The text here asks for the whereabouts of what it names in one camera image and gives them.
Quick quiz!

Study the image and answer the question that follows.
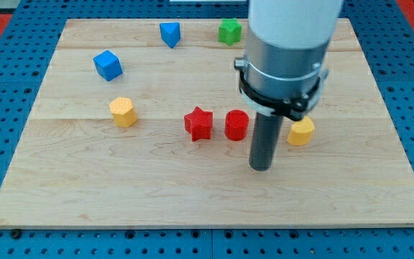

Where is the green star block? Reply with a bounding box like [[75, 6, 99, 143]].
[[218, 18, 242, 46]]

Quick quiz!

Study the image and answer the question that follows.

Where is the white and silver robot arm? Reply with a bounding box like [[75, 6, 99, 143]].
[[234, 0, 344, 171]]

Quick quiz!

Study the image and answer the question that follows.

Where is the red cylinder block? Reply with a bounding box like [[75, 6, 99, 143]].
[[224, 109, 249, 141]]

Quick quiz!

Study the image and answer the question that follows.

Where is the light wooden board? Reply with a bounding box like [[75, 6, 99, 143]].
[[0, 19, 414, 230]]

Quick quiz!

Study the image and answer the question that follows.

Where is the blue cube block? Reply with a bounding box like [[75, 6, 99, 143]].
[[93, 50, 123, 81]]

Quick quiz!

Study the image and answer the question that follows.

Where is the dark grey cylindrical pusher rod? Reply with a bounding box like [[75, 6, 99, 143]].
[[249, 113, 283, 171]]

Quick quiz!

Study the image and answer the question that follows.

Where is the yellow hexagon block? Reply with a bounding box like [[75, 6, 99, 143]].
[[109, 97, 137, 127]]

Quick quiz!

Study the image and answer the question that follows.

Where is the blue triangle block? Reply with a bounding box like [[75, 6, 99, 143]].
[[160, 22, 181, 48]]

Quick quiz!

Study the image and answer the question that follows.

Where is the red star block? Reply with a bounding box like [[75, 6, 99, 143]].
[[184, 106, 213, 142]]

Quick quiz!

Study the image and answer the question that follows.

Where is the yellow heart block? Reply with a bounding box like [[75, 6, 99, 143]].
[[287, 116, 316, 146]]

